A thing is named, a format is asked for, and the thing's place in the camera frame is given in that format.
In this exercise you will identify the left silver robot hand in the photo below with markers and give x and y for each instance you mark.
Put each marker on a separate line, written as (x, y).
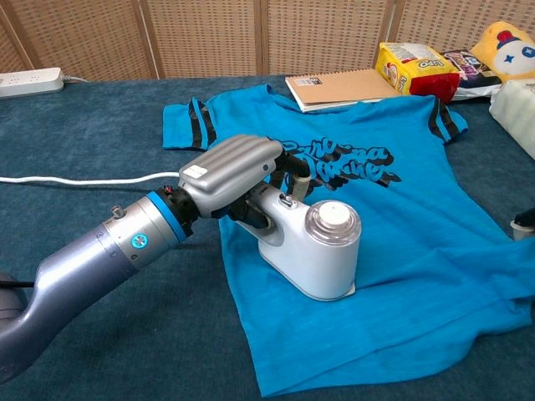
(230, 171)

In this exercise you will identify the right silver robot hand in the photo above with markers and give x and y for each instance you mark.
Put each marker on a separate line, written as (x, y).
(526, 227)

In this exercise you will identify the blue Carolina Panthers t-shirt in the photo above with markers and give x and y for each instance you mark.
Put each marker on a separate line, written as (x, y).
(418, 234)

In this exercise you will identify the white handheld garment steamer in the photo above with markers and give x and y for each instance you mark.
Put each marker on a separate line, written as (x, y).
(317, 259)

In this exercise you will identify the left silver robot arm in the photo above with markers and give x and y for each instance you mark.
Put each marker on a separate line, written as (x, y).
(92, 259)

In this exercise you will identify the long white tissue pack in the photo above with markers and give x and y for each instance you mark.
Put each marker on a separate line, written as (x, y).
(518, 113)

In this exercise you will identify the dark teal table cloth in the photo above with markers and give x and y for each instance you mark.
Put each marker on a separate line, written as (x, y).
(104, 125)

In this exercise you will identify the wicker folding screen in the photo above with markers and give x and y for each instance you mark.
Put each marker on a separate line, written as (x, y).
(209, 37)

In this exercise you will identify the kraft spiral notebook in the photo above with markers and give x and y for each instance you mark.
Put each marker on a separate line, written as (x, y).
(347, 87)

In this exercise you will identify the black snack packet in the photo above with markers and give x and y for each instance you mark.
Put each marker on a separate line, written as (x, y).
(472, 71)

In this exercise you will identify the yellow plush toy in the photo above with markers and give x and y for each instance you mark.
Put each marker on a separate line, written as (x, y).
(510, 54)

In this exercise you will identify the yellow snack bag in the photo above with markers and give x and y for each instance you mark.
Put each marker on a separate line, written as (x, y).
(418, 71)

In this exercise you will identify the white power strip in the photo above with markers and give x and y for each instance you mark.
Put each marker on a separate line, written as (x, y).
(29, 81)

